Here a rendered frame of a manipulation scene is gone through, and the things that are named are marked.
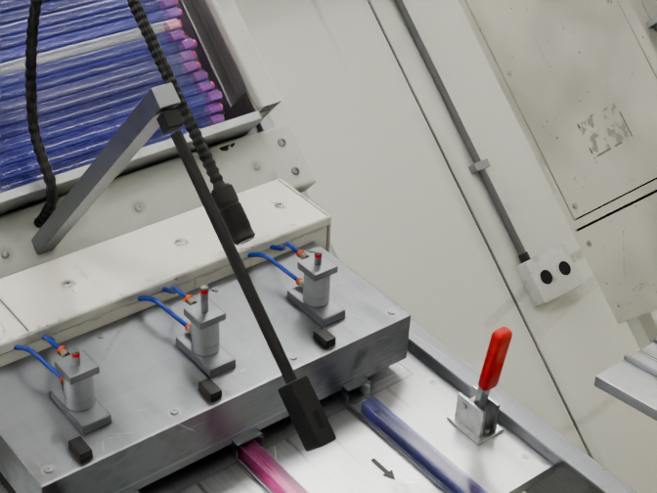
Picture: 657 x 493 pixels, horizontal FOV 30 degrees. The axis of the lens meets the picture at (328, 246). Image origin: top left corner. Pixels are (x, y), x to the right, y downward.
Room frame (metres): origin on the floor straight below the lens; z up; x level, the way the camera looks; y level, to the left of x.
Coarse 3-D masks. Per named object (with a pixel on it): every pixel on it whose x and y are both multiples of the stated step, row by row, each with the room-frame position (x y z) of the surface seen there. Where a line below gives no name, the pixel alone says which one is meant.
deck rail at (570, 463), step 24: (432, 336) 1.07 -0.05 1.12; (432, 360) 1.05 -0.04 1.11; (456, 360) 1.05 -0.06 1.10; (456, 384) 1.04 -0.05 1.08; (504, 408) 1.00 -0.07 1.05; (528, 432) 0.98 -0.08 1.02; (552, 432) 0.98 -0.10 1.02; (552, 456) 0.97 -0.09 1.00; (576, 456) 0.97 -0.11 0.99; (552, 480) 0.98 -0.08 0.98; (576, 480) 0.96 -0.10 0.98; (600, 480) 0.95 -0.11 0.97
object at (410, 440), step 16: (368, 400) 1.00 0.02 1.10; (368, 416) 1.00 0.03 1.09; (384, 416) 0.99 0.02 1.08; (400, 432) 0.97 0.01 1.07; (416, 432) 0.97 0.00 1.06; (416, 448) 0.96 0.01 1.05; (432, 448) 0.96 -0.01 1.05; (432, 464) 0.95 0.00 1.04; (448, 464) 0.95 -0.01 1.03; (448, 480) 0.94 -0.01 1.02; (464, 480) 0.94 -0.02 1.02
